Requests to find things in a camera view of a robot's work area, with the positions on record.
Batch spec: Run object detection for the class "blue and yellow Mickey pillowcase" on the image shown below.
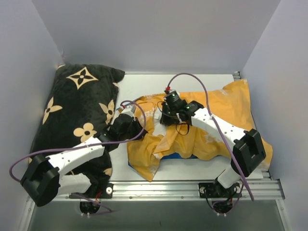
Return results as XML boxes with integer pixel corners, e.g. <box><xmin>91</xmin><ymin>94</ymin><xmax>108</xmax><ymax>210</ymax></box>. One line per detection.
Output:
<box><xmin>119</xmin><ymin>79</ymin><xmax>274</xmax><ymax>182</ymax></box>

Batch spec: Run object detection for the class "white pillow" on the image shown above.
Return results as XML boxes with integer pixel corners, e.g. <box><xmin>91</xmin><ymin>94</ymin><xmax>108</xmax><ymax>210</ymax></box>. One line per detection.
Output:
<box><xmin>153</xmin><ymin>111</ymin><xmax>167</xmax><ymax>136</ymax></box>

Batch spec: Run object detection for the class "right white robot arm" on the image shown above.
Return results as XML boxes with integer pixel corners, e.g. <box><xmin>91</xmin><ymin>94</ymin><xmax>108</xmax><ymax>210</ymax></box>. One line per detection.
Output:
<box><xmin>163</xmin><ymin>90</ymin><xmax>266</xmax><ymax>197</ymax></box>

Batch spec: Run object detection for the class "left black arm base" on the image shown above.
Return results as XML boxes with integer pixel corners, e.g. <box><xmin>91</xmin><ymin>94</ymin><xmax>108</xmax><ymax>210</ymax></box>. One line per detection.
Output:
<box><xmin>69</xmin><ymin>183</ymin><xmax>114</xmax><ymax>218</ymax></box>

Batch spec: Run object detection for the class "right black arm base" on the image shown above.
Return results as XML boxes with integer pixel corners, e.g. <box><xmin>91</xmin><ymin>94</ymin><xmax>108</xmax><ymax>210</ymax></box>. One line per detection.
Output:
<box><xmin>198</xmin><ymin>181</ymin><xmax>244</xmax><ymax>217</ymax></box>

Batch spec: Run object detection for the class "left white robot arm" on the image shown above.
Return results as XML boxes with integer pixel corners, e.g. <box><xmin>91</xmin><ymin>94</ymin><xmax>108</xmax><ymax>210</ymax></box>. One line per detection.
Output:
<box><xmin>20</xmin><ymin>114</ymin><xmax>147</xmax><ymax>207</ymax></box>

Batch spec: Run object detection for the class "black floral pattern pillow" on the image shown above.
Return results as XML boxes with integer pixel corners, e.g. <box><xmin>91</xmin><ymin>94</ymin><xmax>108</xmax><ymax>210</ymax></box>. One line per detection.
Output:
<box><xmin>28</xmin><ymin>63</ymin><xmax>126</xmax><ymax>193</ymax></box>

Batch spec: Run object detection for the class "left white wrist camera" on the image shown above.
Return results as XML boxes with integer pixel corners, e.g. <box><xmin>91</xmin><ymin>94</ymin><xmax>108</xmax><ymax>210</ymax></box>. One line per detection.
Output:
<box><xmin>120</xmin><ymin>103</ymin><xmax>136</xmax><ymax>118</ymax></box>

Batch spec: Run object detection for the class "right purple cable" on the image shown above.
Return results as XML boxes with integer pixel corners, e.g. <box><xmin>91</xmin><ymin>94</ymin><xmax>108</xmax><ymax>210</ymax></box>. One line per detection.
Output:
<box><xmin>163</xmin><ymin>73</ymin><xmax>255</xmax><ymax>215</ymax></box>

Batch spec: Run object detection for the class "purple cable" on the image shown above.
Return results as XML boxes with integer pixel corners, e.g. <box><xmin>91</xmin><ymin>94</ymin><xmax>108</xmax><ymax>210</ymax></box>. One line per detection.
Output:
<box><xmin>9</xmin><ymin>100</ymin><xmax>148</xmax><ymax>215</ymax></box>
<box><xmin>163</xmin><ymin>73</ymin><xmax>255</xmax><ymax>215</ymax></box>

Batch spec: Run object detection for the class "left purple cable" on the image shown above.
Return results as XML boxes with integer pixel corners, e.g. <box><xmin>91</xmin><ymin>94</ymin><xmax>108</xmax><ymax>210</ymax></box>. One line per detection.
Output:
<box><xmin>9</xmin><ymin>100</ymin><xmax>148</xmax><ymax>215</ymax></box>

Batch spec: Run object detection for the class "aluminium right side rail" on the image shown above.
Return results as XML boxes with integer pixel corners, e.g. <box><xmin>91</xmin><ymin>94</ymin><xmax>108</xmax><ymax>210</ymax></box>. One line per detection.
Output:
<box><xmin>232</xmin><ymin>71</ymin><xmax>272</xmax><ymax>179</ymax></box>

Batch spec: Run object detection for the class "aluminium rail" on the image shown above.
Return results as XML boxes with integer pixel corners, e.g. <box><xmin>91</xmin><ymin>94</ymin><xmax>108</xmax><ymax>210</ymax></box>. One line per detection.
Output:
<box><xmin>102</xmin><ymin>178</ymin><xmax>285</xmax><ymax>201</ymax></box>
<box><xmin>232</xmin><ymin>71</ymin><xmax>272</xmax><ymax>179</ymax></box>

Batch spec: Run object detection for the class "aluminium front rail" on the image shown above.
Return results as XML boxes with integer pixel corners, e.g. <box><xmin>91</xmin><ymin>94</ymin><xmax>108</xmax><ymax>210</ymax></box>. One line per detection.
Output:
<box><xmin>102</xmin><ymin>178</ymin><xmax>285</xmax><ymax>201</ymax></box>

